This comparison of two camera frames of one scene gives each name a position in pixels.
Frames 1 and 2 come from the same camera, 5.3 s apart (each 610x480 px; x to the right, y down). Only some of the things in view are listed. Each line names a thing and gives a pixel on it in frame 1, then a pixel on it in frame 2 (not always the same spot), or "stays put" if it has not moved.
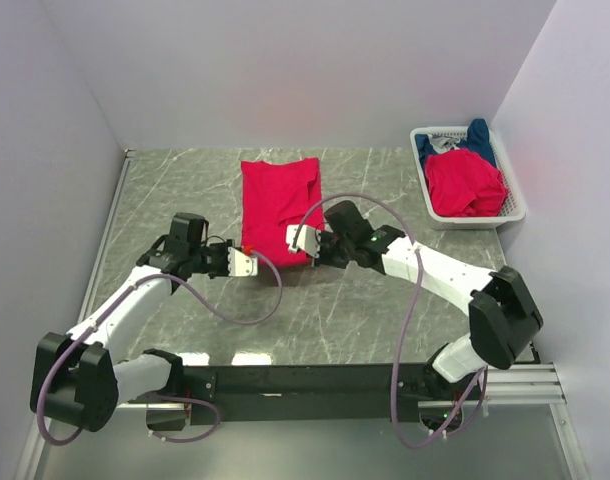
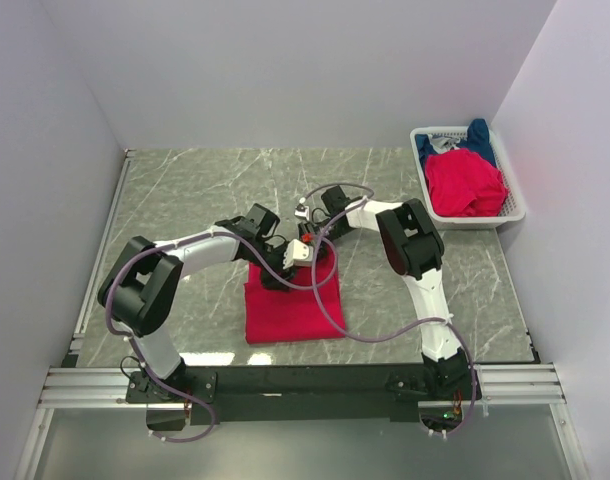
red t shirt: x=273 y=197 → x=311 y=309
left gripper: x=224 y=271 → x=270 y=282
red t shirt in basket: x=463 y=183 stays put
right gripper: x=322 y=259 → x=308 y=227
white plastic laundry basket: x=514 y=210 stays put
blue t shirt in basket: x=477 y=141 stays put
